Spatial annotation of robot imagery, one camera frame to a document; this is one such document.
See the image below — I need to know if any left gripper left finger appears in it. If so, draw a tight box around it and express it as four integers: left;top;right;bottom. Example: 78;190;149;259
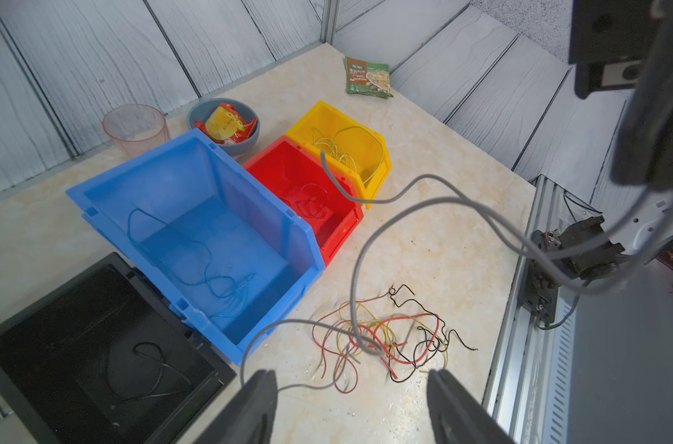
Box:
194;370;277;444

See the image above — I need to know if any blue storage bin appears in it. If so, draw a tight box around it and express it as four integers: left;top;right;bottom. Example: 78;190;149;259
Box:
67;129;325;364

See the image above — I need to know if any cable bundle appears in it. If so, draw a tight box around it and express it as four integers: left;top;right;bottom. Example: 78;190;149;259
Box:
311;284;479;395

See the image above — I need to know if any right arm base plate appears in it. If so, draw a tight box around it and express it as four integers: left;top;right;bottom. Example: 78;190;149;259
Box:
519;229;562;330

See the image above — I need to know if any right aluminium frame post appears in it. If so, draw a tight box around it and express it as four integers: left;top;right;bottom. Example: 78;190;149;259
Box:
320;0;340;44

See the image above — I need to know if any red yellow snack packet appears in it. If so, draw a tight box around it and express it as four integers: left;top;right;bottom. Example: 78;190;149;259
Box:
194;103;259;145

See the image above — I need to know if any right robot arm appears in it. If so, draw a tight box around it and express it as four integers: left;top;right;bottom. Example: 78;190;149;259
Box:
526;1;673;282

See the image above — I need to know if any red storage bin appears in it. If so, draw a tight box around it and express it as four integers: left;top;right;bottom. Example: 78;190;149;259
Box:
244;136;364;265

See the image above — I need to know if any blue bowl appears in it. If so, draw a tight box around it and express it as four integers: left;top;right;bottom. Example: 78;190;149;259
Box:
186;97;261;157

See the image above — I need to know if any aluminium front rail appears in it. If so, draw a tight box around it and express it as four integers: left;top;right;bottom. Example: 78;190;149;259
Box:
480;174;604;444

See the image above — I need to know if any green food packet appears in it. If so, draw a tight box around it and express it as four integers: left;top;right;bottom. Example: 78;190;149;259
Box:
344;57;393;99

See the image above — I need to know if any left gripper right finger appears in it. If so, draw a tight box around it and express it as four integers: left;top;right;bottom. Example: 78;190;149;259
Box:
426;370;514;444

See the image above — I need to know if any pink plastic cup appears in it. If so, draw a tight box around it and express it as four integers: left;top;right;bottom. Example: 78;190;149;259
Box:
103;104;170;159

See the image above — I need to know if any black storage bin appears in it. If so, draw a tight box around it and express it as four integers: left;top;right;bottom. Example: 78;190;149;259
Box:
0;253;236;443

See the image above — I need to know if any yellow storage bin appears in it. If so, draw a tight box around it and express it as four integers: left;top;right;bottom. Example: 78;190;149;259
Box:
287;101;392;200

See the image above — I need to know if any grey cable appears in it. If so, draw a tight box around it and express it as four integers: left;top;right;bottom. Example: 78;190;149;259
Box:
238;149;673;392

